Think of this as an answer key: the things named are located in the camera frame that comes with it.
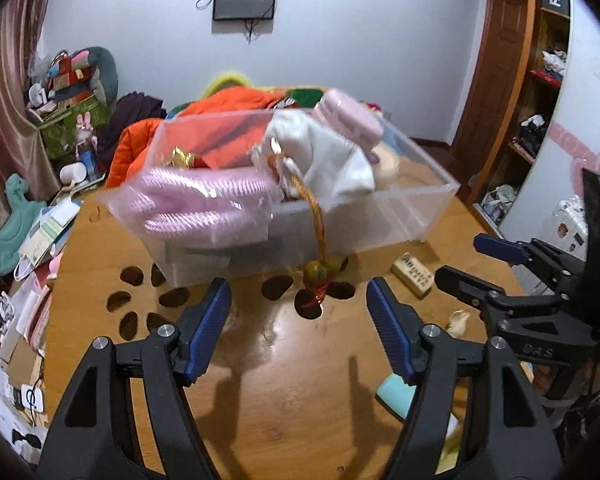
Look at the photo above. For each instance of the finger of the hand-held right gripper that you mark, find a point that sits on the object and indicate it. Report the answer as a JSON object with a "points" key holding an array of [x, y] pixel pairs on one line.
{"points": [[497, 249], [460, 285]]}

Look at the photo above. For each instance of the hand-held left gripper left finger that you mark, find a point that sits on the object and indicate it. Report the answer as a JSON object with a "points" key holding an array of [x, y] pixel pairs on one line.
{"points": [[209, 330]]}

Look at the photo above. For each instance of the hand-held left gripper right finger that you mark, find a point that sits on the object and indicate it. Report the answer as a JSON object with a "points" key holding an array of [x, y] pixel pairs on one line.
{"points": [[392, 330]]}

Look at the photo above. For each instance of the clear plastic storage box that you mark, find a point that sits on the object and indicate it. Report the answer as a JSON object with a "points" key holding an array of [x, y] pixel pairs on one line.
{"points": [[380, 220]]}

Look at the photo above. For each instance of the pink package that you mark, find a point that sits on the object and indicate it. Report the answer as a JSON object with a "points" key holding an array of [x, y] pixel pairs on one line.
{"points": [[194, 200]]}

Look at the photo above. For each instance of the cream cylindrical jar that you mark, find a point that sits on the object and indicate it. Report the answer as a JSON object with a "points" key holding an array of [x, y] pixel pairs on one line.
{"points": [[386, 170]]}

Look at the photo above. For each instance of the red gold foil packet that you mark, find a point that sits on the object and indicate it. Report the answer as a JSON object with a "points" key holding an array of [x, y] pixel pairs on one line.
{"points": [[203, 161]]}

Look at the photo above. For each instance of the gold foil wrapper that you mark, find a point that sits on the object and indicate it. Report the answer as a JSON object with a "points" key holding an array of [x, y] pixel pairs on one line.
{"points": [[179, 156]]}

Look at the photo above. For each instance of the white cloth pouch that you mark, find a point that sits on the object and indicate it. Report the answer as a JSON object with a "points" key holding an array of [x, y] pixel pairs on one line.
{"points": [[325, 155]]}

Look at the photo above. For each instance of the person's right hand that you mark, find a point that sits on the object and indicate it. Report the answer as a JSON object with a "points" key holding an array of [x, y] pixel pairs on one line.
{"points": [[542, 380]]}

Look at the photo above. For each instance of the small cream figurine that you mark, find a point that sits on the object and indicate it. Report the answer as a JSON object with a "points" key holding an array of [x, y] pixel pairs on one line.
{"points": [[458, 323]]}

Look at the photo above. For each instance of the beige printed block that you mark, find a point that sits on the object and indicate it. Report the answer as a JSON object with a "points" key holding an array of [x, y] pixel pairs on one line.
{"points": [[412, 274]]}

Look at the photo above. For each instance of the mint green object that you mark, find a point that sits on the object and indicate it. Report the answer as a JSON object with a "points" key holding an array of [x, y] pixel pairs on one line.
{"points": [[395, 395]]}

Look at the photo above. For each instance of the white suitcase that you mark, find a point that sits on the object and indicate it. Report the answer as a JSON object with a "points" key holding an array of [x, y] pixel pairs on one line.
{"points": [[569, 230]]}

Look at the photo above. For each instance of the wooden desk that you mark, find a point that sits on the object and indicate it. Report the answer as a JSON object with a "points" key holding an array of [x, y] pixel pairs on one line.
{"points": [[290, 400]]}

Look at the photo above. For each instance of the white board pink print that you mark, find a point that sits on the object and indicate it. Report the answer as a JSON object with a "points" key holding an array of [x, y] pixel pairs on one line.
{"points": [[580, 110]]}

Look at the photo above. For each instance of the brown wooden wardrobe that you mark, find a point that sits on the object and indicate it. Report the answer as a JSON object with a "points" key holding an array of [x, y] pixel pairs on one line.
{"points": [[500, 60]]}

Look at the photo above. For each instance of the white plush toy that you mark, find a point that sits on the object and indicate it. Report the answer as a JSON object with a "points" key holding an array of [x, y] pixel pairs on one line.
{"points": [[552, 61]]}

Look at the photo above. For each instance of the orange jacket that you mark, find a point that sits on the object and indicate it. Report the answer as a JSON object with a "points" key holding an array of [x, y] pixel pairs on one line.
{"points": [[129, 150]]}

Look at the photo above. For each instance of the pile of scattered papers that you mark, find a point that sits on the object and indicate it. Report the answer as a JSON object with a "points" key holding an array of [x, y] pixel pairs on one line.
{"points": [[9, 360]]}

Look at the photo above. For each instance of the teal plush toy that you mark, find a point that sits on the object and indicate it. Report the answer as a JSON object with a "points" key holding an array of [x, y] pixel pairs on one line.
{"points": [[14, 210]]}

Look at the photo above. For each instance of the dark purple cloth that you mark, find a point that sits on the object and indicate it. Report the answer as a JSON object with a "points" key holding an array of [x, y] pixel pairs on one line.
{"points": [[129, 115]]}

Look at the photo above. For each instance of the pink bunny toy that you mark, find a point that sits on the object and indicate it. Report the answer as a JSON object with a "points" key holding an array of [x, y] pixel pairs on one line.
{"points": [[85, 127]]}

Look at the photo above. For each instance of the colourful patchwork blanket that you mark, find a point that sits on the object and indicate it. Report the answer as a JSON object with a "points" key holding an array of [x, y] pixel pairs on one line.
{"points": [[305, 96]]}

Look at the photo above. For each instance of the yellow-green plush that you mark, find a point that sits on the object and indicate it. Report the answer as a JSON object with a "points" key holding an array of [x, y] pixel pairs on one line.
{"points": [[229, 80]]}

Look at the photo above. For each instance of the grey cushion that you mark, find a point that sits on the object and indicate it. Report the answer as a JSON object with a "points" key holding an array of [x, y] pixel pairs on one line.
{"points": [[104, 70]]}

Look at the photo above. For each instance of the pile of colourful boxes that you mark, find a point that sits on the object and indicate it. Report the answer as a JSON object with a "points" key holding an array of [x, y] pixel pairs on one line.
{"points": [[64, 85]]}

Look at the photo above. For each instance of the pink striped curtain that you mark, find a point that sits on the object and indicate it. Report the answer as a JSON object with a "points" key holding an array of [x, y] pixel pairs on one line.
{"points": [[4, 125]]}

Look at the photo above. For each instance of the small black monitor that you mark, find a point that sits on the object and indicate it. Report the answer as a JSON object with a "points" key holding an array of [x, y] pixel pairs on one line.
{"points": [[245, 1]]}

